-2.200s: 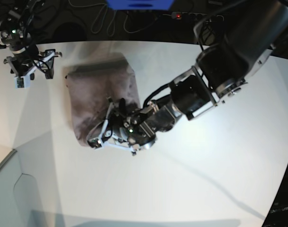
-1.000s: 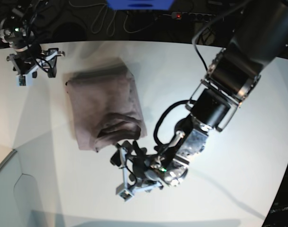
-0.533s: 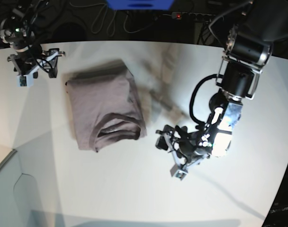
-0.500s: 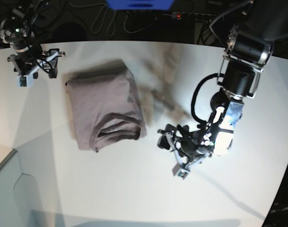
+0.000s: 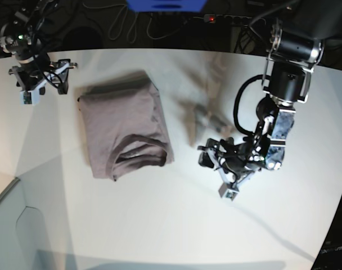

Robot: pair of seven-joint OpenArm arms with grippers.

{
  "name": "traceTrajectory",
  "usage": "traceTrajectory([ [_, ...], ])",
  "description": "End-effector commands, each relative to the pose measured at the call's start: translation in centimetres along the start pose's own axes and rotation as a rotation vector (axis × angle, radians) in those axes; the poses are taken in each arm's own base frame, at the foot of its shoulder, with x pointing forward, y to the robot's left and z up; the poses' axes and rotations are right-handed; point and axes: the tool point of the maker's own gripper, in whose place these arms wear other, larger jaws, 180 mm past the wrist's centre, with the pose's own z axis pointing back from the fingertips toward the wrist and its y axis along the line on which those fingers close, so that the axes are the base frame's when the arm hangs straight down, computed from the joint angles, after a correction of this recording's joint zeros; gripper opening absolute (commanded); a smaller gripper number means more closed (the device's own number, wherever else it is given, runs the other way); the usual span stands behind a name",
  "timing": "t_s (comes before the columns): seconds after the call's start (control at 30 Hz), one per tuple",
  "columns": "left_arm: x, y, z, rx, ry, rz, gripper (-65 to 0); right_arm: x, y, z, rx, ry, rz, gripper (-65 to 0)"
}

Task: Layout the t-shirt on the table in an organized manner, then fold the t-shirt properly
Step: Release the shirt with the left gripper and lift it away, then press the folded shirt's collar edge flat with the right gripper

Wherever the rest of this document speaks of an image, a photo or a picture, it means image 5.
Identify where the black power strip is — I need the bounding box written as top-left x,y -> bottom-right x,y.
202,13 -> 252,26

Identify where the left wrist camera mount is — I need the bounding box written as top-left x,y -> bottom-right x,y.
197,138 -> 259,201

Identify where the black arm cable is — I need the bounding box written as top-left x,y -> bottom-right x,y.
233,74 -> 266,136

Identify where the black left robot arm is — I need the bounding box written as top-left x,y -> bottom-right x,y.
199,1 -> 342,182

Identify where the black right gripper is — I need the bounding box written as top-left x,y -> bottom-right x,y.
0,22 -> 69,95

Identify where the mauve grey t-shirt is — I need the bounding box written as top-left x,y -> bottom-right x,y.
78,70 -> 174,182

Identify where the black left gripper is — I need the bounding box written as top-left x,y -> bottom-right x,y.
198,137 -> 269,177

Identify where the grey table side panel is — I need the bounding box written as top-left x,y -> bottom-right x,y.
0,178 -> 47,269

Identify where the blue plastic box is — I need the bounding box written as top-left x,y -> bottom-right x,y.
126,0 -> 207,12

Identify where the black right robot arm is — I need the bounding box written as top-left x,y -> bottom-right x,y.
0,1 -> 75,104

